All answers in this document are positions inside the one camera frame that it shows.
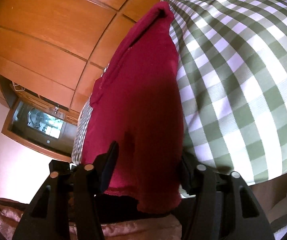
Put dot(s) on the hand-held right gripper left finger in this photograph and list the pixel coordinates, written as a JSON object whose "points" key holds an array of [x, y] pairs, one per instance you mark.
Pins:
{"points": [[111, 165]]}

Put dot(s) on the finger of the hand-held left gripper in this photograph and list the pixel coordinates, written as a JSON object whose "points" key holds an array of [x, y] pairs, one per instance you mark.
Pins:
{"points": [[59, 167]]}

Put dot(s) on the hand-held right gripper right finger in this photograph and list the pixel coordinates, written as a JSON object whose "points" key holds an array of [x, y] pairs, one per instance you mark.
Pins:
{"points": [[186, 177]]}

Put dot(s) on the dark red fleece garment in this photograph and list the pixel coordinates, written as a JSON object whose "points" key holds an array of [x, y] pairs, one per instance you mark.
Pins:
{"points": [[138, 92]]}

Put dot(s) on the wooden door with glass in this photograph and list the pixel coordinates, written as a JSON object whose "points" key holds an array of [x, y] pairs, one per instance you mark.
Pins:
{"points": [[33, 142]]}

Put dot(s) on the green white checked blanket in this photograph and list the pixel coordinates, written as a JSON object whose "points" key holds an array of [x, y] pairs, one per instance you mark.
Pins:
{"points": [[233, 80]]}

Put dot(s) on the wooden wardrobe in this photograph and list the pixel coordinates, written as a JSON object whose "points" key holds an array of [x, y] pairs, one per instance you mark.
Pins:
{"points": [[46, 30]]}

